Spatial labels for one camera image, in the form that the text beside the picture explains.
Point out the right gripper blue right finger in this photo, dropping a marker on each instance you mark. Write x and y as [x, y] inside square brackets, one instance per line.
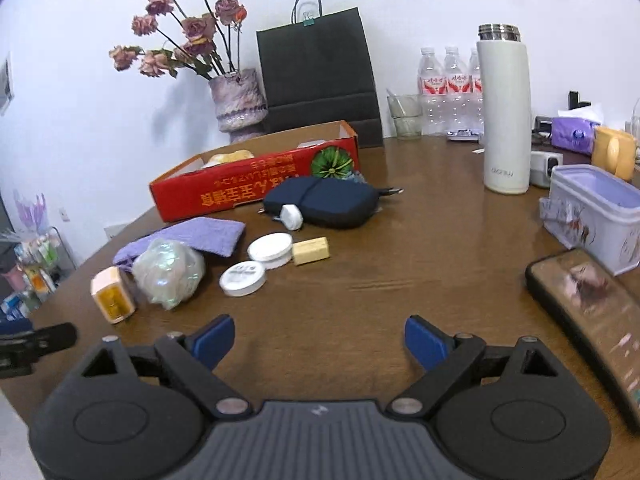
[426, 343]

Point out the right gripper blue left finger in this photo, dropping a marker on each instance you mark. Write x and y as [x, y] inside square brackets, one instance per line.
[211, 343]

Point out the clear plastic bag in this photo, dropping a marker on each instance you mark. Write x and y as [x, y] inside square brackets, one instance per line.
[168, 272]

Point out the yellow white small box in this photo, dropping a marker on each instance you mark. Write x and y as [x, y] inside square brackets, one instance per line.
[112, 296]

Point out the purple towel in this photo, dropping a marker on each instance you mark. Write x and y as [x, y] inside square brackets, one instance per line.
[215, 236]

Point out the navy blue pouch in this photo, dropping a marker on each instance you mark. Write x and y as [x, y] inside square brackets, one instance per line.
[331, 203]

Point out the white round lid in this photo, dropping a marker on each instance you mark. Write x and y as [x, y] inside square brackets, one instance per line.
[243, 279]

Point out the white round jar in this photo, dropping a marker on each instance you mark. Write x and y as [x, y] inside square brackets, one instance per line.
[272, 250]

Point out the cream eraser block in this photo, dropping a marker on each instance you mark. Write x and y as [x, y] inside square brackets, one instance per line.
[310, 251]

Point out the red orange cardboard box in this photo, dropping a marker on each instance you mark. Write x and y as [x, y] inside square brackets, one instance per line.
[244, 173]

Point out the black smartphone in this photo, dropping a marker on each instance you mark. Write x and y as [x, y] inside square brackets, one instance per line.
[599, 315]

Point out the small white cube device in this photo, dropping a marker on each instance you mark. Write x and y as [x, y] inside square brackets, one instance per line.
[541, 166]

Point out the water bottle right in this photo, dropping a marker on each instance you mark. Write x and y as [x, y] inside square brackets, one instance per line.
[476, 98]

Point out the water bottle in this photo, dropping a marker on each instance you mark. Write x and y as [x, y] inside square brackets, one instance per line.
[458, 90]
[476, 98]
[432, 89]

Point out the clear drinking glass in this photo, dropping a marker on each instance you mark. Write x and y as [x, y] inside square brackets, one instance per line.
[406, 113]

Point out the purple textured vase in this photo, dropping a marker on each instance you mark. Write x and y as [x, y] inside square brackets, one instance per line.
[240, 107]

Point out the purple tissue pack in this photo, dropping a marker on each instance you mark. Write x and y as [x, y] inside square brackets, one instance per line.
[573, 134]

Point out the water bottle middle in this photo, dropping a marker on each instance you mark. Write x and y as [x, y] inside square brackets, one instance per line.
[458, 90]

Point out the yellow mug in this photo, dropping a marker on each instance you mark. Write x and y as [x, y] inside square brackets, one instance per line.
[615, 152]

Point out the water bottle left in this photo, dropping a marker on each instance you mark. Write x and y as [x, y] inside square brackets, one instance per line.
[432, 89]

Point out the black paper shopping bag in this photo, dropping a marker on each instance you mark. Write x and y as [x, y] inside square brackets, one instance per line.
[320, 73]

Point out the white thermos bottle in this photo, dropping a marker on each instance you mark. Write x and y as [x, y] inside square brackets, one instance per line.
[507, 108]

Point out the dried pink flower bouquet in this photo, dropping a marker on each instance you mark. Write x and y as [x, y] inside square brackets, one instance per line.
[208, 45]

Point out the wire shelf with items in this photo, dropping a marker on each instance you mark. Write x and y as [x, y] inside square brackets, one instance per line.
[34, 258]

